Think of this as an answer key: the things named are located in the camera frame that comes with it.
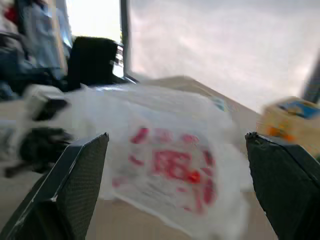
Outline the grey window frame post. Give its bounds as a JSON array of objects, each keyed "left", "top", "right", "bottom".
[{"left": 119, "top": 0, "right": 140, "bottom": 85}]

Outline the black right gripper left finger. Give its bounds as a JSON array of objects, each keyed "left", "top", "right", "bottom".
[{"left": 0, "top": 132, "right": 110, "bottom": 240}]

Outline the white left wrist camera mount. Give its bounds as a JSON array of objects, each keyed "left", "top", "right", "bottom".
[{"left": 21, "top": 84, "right": 72, "bottom": 122}]

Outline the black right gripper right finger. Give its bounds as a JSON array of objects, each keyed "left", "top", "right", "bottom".
[{"left": 245, "top": 131, "right": 320, "bottom": 240}]

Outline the white plastic bag red print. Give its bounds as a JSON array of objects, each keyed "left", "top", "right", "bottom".
[{"left": 62, "top": 83, "right": 255, "bottom": 240}]

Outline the dark grey upright post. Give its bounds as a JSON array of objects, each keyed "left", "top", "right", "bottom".
[{"left": 301, "top": 47, "right": 320, "bottom": 106}]

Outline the yellow carton blue orange print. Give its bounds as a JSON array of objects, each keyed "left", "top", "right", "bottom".
[{"left": 257, "top": 96, "right": 320, "bottom": 160}]

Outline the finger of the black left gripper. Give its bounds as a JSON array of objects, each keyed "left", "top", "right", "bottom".
[{"left": 3, "top": 161, "right": 30, "bottom": 179}]

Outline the black boxy object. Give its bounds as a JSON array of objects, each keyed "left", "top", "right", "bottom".
[{"left": 66, "top": 36, "right": 122, "bottom": 89}]

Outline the person in blue clothes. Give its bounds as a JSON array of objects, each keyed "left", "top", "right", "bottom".
[{"left": 0, "top": 0, "right": 74, "bottom": 101}]

